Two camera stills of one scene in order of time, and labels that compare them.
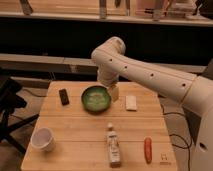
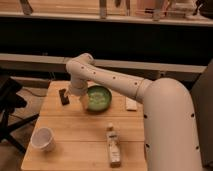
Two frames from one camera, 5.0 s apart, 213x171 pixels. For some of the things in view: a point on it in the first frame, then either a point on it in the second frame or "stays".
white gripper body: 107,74 -> 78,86
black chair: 10,101 stays
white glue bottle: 113,144 stays
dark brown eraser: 64,96 stays
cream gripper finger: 114,92 -> 84,101
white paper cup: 43,138 stays
